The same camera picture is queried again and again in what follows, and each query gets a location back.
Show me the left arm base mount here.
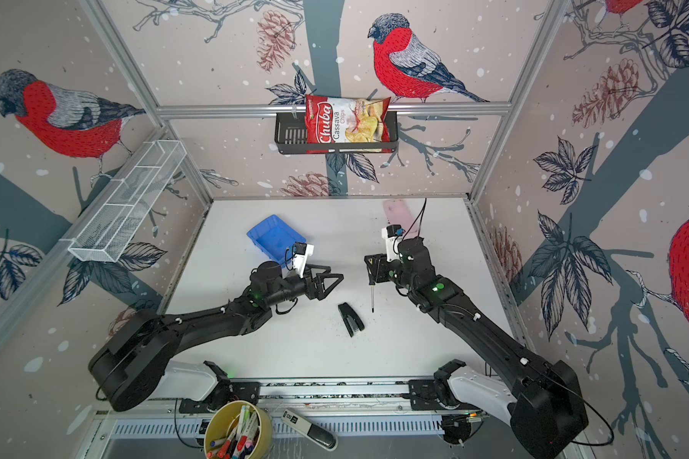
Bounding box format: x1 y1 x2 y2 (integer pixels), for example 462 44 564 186
178 382 261 414

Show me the blue plastic bin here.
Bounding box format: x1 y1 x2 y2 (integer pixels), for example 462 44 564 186
247 215 306 266

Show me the black stapler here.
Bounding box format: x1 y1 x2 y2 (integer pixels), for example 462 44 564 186
338 302 366 338

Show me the red cassava chips bag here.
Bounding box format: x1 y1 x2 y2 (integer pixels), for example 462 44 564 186
305 95 390 143

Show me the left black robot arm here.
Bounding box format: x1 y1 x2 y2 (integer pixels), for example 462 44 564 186
88 261 344 412

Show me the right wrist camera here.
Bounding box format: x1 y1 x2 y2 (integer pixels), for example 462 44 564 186
382 224 404 262

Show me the yellow cup of markers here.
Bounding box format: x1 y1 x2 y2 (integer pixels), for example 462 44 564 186
204 401 273 459

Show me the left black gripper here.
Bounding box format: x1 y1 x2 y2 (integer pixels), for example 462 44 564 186
265 263 343 309

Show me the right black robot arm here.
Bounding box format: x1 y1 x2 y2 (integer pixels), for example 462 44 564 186
364 237 589 458

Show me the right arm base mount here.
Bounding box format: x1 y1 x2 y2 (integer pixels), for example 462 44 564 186
406 379 482 413

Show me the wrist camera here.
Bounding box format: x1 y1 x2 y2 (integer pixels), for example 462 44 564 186
292 242 314 278
382 224 404 262

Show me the black yellow handled screwdriver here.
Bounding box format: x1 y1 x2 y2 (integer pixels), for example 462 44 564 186
369 263 377 313

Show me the black wall basket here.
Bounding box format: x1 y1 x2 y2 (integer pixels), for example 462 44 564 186
274 111 399 155

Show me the white wire mesh shelf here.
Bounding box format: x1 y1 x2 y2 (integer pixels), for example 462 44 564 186
68 140 187 262

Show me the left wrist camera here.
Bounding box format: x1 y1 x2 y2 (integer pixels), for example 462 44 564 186
292 242 314 278

